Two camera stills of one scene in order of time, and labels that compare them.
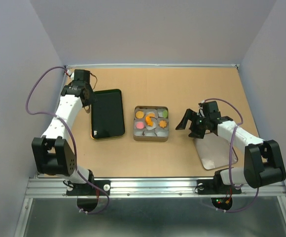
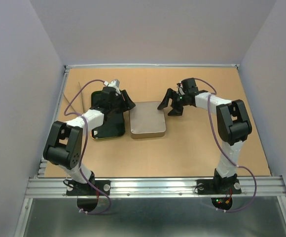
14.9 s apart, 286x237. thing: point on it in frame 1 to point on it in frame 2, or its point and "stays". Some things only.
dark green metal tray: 107,119 stays
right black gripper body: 198,124 to 180,99
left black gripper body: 92,97 to 117,106
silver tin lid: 214,151 to 146,121
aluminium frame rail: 143,188 stays
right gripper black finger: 190,114 to 169,94
